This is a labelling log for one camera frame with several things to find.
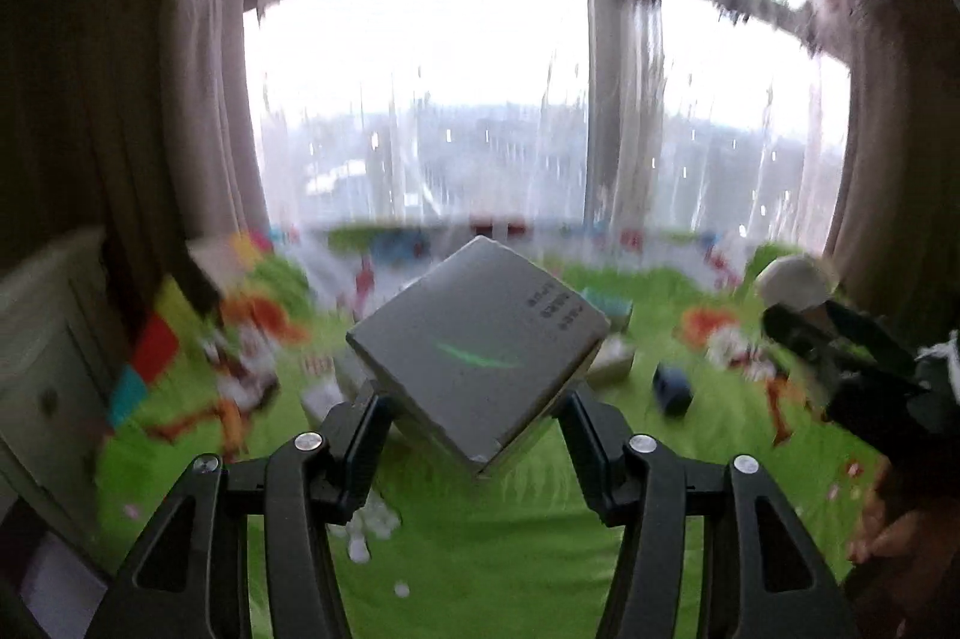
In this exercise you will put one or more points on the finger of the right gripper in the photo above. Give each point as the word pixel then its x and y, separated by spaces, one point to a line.
pixel 809 342

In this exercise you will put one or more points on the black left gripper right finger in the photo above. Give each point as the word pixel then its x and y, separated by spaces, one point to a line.
pixel 763 575

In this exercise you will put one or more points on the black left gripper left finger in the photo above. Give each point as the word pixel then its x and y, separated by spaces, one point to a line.
pixel 187 575

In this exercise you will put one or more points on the large white gold-print box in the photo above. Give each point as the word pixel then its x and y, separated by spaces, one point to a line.
pixel 479 348

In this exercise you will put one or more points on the teal-topped small box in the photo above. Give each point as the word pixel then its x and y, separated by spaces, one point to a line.
pixel 618 310

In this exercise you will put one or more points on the plastic-wrapped white box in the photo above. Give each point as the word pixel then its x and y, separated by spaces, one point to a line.
pixel 612 364

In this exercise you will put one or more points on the person's right hand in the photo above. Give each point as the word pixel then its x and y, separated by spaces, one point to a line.
pixel 917 546

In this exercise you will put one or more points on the pinkish-brown right curtain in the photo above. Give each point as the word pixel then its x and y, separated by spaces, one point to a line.
pixel 894 236

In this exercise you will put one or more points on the pinkish-brown curtain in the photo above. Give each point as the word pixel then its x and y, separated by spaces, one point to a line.
pixel 894 236
pixel 186 118

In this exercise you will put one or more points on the white cabinet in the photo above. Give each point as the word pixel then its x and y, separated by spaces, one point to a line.
pixel 62 351

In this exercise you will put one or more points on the white lace sheer curtain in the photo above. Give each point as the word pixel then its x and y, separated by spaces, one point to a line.
pixel 721 116

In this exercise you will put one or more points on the pinkish-brown left curtain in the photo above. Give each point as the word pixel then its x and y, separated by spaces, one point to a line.
pixel 186 118

